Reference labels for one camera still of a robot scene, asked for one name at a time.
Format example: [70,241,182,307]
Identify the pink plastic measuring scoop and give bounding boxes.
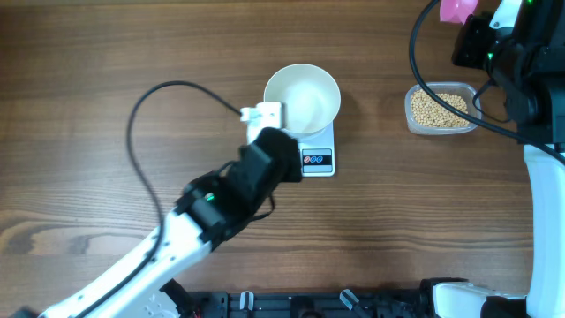
[440,0,478,24]

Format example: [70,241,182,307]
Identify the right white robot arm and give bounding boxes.
[409,0,564,317]

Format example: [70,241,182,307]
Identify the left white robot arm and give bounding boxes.
[42,128,302,317]

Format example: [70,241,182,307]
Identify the white digital kitchen scale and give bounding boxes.
[298,124,336,178]

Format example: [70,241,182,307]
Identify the white bowl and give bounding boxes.
[263,64,342,135]

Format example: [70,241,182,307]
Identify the clear container of soybeans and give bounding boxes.
[404,82,482,135]

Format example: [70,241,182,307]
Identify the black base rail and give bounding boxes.
[189,289,432,318]

